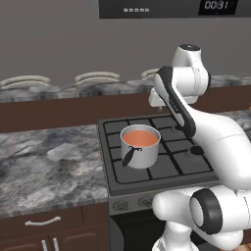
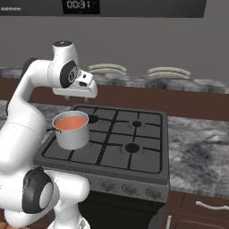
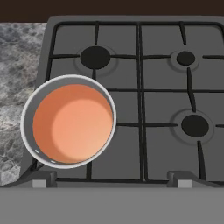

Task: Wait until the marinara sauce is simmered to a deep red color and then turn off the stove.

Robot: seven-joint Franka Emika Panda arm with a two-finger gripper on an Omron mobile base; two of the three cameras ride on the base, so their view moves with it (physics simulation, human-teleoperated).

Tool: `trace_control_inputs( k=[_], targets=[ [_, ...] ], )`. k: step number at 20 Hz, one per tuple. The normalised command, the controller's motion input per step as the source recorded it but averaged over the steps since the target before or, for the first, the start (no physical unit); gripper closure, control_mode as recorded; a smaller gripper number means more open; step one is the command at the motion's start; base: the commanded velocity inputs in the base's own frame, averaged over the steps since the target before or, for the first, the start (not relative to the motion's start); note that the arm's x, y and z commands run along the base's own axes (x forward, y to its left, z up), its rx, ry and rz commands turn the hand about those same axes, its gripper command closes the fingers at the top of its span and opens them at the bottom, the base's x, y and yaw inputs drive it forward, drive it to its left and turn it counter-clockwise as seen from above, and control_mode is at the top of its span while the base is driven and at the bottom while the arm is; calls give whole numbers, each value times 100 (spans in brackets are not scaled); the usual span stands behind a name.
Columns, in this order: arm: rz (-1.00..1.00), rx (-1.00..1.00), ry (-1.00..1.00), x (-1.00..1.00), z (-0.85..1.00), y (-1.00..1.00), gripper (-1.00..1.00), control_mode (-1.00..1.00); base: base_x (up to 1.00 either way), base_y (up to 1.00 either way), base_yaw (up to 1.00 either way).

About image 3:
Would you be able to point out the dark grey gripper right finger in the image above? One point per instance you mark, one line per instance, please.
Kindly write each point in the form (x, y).
(182, 178)

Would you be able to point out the grey gas hob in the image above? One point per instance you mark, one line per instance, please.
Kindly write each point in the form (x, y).
(157, 99)

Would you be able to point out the orange marinara sauce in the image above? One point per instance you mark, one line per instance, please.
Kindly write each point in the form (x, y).
(73, 124)

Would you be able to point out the grey saucepan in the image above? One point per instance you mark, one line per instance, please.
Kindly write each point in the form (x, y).
(68, 121)

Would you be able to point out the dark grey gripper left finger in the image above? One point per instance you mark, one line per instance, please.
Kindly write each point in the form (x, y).
(43, 178)

